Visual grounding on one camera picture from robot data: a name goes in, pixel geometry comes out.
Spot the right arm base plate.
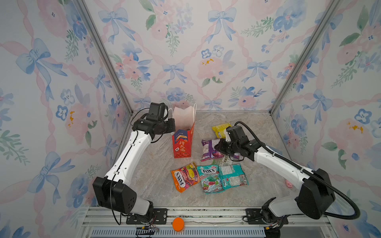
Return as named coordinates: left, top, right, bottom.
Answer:
left=243, top=208, right=289, bottom=226

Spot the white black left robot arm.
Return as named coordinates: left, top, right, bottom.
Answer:
left=93, top=118, right=175, bottom=215

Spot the pink small object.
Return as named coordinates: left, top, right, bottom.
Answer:
left=285, top=179, right=293, bottom=188

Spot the orange round cap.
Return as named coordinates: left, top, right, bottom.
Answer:
left=172, top=217, right=185, bottom=232

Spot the teal candy packet back side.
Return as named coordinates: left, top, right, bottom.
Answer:
left=219, top=164, right=249, bottom=190

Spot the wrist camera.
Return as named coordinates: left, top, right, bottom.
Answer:
left=146, top=103, right=168, bottom=122
left=225, top=126, right=248, bottom=142

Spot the yellow snack packet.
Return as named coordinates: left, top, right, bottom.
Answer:
left=212, top=123, right=231, bottom=139

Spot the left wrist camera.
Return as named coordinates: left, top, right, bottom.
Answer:
left=146, top=103, right=168, bottom=122

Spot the red paper gift bag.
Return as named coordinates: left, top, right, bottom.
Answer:
left=171, top=103, right=197, bottom=158

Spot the pink Fox's candy packet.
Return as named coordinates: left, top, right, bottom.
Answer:
left=225, top=153, right=241, bottom=161

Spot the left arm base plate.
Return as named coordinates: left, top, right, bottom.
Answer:
left=126, top=208, right=168, bottom=225

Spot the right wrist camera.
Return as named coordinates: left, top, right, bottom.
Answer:
left=225, top=126, right=248, bottom=142

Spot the purple candy packet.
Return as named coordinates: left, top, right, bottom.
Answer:
left=201, top=139, right=225, bottom=162

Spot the black corrugated cable conduit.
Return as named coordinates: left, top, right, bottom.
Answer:
left=233, top=121, right=361, bottom=220

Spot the aluminium front rail frame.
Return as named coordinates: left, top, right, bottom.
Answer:
left=77, top=207, right=338, bottom=238

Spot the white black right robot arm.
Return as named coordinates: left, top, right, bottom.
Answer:
left=215, top=139, right=335, bottom=224

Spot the orange Fox's candy packet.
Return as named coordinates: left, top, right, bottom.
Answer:
left=171, top=162, right=200, bottom=193

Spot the teal Fox's front candy packet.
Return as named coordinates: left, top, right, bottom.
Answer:
left=197, top=165, right=224, bottom=194

